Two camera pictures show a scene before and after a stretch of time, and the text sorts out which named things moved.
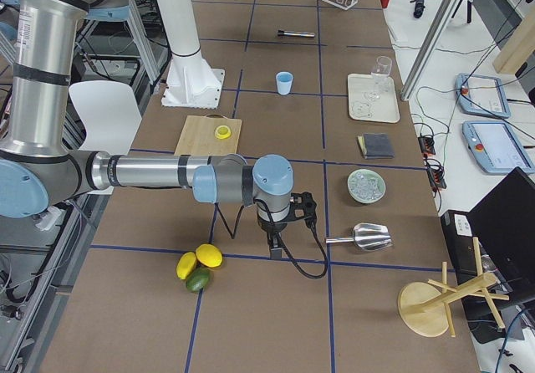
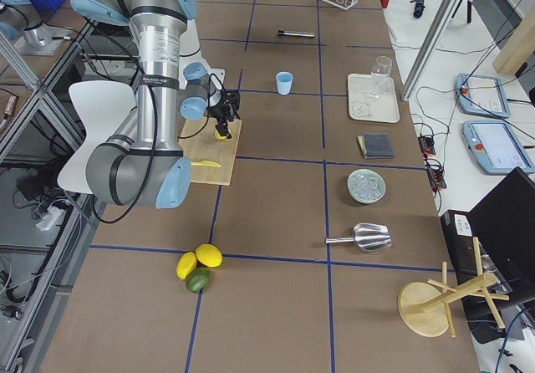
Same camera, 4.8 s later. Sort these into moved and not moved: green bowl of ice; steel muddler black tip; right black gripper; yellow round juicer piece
Moved: right black gripper
Not moved: steel muddler black tip; green bowl of ice; yellow round juicer piece
